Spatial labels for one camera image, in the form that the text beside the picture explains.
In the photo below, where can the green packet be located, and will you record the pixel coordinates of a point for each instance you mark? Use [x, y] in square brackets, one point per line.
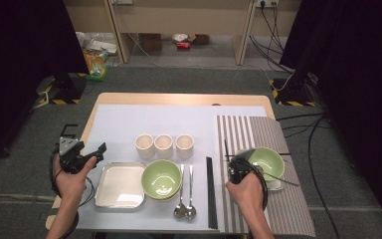
[97, 74]

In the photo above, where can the white crumpled wrapper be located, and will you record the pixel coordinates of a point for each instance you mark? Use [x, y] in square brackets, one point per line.
[179, 37]

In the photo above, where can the beige wooden desk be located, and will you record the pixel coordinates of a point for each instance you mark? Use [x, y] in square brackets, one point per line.
[179, 16]

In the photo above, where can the grey white striped placemat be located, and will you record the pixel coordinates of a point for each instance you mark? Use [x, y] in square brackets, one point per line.
[291, 212]

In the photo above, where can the orange packet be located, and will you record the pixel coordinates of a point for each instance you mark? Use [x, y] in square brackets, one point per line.
[94, 59]

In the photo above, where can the pale lilac table mat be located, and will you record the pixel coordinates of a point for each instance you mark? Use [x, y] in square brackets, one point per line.
[152, 122]

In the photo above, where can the person's right hand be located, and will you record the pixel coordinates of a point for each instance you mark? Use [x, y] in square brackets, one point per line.
[247, 197]

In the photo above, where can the red box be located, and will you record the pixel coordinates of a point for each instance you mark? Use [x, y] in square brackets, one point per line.
[183, 46]

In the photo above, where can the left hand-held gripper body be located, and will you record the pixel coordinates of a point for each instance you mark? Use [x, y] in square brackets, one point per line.
[71, 157]

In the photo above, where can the black stand base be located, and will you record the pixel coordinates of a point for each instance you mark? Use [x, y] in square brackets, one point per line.
[293, 91]
[66, 88]

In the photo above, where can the white wall socket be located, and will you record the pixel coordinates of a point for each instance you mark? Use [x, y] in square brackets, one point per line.
[267, 3]

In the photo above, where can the clear plastic bag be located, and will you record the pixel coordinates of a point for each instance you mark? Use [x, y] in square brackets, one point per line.
[101, 45]

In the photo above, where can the metal spoon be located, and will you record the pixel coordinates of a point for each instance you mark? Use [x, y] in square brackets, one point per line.
[180, 209]
[278, 179]
[190, 207]

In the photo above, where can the person's left hand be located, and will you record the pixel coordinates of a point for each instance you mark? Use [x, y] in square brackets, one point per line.
[71, 182]

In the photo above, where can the small open cardboard box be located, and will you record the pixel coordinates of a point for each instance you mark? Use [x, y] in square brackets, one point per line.
[199, 39]

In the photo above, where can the dark table grommet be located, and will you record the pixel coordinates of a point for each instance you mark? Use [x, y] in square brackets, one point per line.
[216, 104]

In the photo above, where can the brown cardboard box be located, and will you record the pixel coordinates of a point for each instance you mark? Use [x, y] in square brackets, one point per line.
[150, 42]

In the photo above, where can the cream ceramic cup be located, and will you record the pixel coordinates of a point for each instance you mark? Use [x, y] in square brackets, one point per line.
[184, 146]
[163, 145]
[144, 146]

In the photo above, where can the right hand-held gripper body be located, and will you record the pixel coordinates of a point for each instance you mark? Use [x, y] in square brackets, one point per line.
[240, 171]

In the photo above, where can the green bowl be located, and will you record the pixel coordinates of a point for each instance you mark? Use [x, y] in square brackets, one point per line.
[161, 179]
[270, 161]
[165, 200]

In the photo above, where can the white square plate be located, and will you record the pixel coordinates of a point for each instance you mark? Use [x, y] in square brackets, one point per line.
[277, 186]
[121, 186]

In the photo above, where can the bundle of black chopsticks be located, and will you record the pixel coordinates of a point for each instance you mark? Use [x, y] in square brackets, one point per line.
[211, 192]

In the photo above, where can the black curtain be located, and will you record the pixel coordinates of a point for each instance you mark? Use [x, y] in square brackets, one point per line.
[16, 53]
[361, 66]

